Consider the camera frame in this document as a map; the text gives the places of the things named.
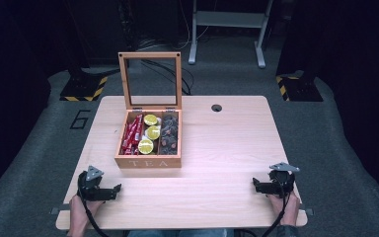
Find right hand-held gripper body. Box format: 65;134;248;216
268;161;301;198

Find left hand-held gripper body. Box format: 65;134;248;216
77;165;114;202

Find person's left hand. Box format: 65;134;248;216
68;194;105;229

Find person's right hand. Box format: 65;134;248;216
267;192;301;227

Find wooden tea box with lid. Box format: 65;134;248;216
114;51;183;169

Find lemon slice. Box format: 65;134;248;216
145;125;162;141
143;114;159;127
137;138;155;156

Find bundle of red stick packets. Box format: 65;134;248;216
120;114;144;156

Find pile of dark tea packets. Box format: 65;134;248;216
159;113;180;156

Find black hazard-striped stand base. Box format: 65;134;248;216
274;70;325;103
59;67;110;103

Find white metal stand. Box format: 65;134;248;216
188;0;274;69

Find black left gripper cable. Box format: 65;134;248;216
77;171;112;237

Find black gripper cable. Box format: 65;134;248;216
77;171;112;237
260;171;296;237

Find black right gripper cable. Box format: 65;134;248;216
260;171;296;237

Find grey table bracket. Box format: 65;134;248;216
49;203;71;216
298;203;315;217

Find black floor cables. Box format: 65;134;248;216
140;58;195;97

